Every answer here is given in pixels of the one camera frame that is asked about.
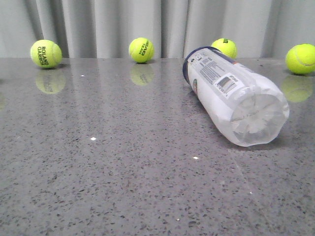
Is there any Roland Garros tennis ball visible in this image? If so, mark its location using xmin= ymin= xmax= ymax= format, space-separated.
xmin=30 ymin=40 xmax=63 ymax=68

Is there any grey pleated curtain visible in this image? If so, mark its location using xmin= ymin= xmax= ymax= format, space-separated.
xmin=0 ymin=0 xmax=315 ymax=59

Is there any plain yellow tennis ball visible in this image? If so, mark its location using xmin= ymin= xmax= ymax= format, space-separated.
xmin=285 ymin=43 xmax=315 ymax=75

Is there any Head Team tennis ball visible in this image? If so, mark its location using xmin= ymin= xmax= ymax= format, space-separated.
xmin=129 ymin=37 xmax=155 ymax=63

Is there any white plastic tennis ball can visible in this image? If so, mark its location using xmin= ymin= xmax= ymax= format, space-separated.
xmin=183 ymin=46 xmax=289 ymax=147

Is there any Wilson tennis ball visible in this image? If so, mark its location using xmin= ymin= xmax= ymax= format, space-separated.
xmin=211 ymin=38 xmax=237 ymax=59

